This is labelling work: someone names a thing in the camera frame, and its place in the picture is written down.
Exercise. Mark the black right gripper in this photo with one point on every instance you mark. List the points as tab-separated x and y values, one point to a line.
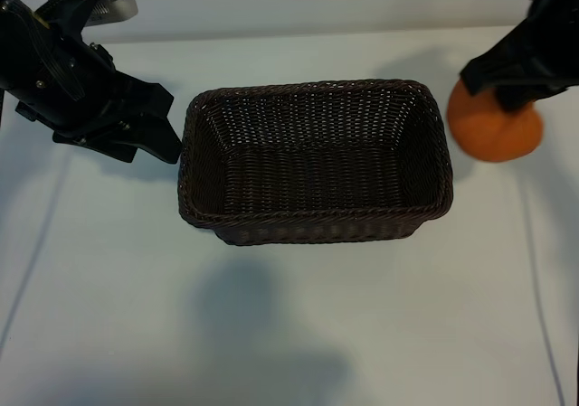
563	31

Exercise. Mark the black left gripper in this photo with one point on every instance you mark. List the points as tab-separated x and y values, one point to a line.
59	76

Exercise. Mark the orange fruit with knob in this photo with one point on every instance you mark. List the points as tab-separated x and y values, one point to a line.
493	135

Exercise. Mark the dark brown wicker basket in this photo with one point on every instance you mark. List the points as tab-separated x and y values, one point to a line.
316	175

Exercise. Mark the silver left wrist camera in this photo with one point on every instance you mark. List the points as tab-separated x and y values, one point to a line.
120	10

